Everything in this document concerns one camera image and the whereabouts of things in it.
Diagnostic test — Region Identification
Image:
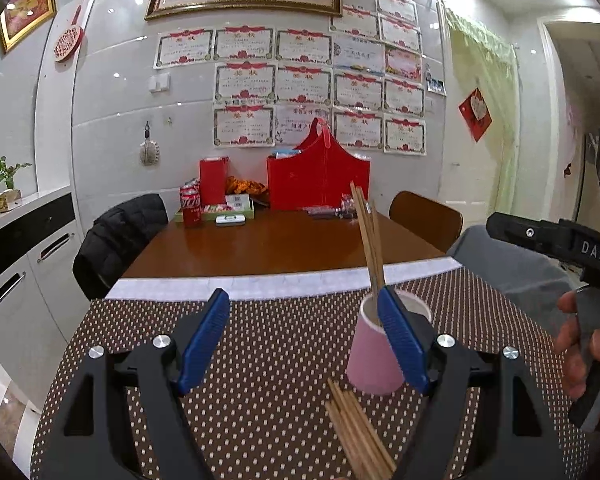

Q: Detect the packaged snack bag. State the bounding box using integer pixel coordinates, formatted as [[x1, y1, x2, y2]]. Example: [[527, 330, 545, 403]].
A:
[[306, 195, 358, 220]]

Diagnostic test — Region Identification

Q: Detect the green flat box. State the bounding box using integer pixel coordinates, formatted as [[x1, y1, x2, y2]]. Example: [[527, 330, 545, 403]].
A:
[[174, 195, 254, 223]]

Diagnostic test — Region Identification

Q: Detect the red diamond door decoration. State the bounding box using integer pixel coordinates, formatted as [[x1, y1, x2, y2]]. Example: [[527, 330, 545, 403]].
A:
[[458, 88, 492, 142]]

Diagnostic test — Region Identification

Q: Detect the hanging scrub brush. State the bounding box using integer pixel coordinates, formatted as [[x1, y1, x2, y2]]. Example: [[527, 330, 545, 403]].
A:
[[140, 122, 160, 166]]

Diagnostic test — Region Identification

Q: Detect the white small device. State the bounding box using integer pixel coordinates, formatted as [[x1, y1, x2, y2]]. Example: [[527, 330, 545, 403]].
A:
[[214, 214, 247, 228]]

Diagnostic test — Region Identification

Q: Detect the red soda can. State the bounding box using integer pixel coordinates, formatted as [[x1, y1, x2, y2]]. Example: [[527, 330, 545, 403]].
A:
[[180, 179, 202, 229]]

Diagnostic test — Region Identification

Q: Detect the red round wall ornament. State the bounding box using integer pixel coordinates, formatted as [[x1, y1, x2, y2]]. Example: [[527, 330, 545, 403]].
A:
[[53, 0, 86, 63]]

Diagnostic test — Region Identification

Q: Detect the pink cylindrical cup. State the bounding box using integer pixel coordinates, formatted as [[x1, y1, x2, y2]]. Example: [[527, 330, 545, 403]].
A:
[[346, 295, 428, 396]]

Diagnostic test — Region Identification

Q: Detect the orange snack packet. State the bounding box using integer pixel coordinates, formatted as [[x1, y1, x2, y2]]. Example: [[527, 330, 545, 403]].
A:
[[225, 176, 268, 202]]

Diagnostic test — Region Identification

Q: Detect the black jacket on chair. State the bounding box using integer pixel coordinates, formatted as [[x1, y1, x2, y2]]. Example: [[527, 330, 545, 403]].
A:
[[72, 193, 169, 301]]

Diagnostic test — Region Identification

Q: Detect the wooden chopsticks pile on mat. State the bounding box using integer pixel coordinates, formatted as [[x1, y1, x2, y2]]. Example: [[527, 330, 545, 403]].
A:
[[325, 378, 396, 479]]

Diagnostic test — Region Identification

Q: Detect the right hand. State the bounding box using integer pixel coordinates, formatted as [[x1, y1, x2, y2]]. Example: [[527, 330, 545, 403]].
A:
[[554, 292, 600, 400]]

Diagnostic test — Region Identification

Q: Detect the small potted plant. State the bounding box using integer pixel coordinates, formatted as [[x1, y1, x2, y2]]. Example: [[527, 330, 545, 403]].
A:
[[0, 156, 32, 214]]

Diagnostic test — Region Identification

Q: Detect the white sideboard cabinet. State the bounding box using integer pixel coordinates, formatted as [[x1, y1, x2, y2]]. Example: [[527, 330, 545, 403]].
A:
[[0, 188, 88, 410]]

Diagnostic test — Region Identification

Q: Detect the white paper strip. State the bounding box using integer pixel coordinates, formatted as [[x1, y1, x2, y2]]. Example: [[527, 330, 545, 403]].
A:
[[104, 256, 464, 302]]

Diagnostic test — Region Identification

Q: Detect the brown polka dot placemat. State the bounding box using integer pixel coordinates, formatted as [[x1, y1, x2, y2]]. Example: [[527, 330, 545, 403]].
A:
[[31, 268, 590, 479]]

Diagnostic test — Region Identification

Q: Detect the green curtain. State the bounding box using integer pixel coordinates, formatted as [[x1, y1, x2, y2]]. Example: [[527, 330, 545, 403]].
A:
[[444, 8, 519, 214]]

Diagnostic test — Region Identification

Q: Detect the brown wooden chair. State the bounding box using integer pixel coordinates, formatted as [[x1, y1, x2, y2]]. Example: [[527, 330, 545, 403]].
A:
[[389, 191, 464, 252]]

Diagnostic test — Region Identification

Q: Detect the grey upholstered chair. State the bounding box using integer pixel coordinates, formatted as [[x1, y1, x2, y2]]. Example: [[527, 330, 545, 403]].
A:
[[446, 226, 573, 337]]

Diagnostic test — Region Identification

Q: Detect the red tall box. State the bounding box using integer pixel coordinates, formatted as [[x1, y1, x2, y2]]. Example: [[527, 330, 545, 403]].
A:
[[199, 156, 230, 206]]

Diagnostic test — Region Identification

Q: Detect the red felt bag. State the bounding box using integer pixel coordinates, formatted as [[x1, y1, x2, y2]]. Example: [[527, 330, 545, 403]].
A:
[[266, 118, 370, 211]]

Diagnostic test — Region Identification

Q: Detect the gold framed red picture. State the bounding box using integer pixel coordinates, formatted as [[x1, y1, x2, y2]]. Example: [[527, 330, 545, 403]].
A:
[[0, 0, 57, 53]]

